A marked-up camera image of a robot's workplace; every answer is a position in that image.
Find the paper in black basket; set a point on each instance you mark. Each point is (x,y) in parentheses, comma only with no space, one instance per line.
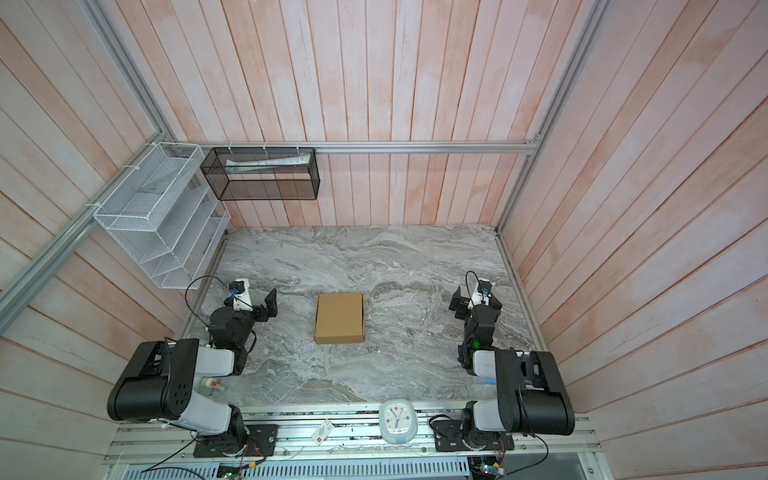
(282,165)

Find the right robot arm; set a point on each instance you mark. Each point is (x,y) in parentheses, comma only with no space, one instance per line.
(531,397)

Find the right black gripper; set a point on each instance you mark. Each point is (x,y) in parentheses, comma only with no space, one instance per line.
(461,302)

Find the white paper tag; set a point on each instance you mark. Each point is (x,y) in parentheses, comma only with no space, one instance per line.
(322,431)

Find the white wire mesh shelf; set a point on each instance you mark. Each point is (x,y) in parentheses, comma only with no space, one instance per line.
(168,225)

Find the white round clock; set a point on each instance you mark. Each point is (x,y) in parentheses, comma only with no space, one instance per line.
(398,421)

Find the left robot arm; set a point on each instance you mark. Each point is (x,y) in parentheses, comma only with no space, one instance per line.
(158,383)

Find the brown cardboard box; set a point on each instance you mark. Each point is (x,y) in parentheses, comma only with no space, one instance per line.
(340,319)

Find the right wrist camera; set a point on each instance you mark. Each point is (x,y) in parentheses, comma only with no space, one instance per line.
(482,293)

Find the aluminium rail front frame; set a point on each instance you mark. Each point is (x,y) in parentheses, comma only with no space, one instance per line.
(353,450)

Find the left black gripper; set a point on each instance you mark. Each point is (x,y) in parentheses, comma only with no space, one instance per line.
(270,301)

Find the black wire mesh basket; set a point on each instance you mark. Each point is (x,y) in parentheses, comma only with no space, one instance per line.
(256,187)

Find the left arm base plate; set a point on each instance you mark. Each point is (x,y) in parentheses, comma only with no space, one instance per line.
(257,439)

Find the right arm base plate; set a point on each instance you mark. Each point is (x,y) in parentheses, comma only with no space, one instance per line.
(452,435)

